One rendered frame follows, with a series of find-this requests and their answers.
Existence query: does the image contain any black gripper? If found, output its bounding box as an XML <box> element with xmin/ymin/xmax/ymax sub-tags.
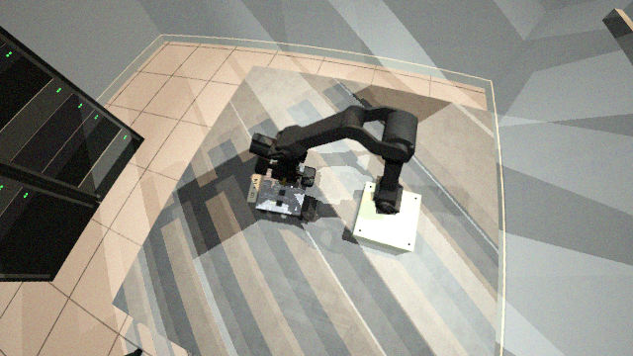
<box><xmin>255</xmin><ymin>155</ymin><xmax>317</xmax><ymax>188</ymax></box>

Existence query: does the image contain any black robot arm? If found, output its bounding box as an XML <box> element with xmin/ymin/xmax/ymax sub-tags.
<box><xmin>249</xmin><ymin>105</ymin><xmax>418</xmax><ymax>215</ymax></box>

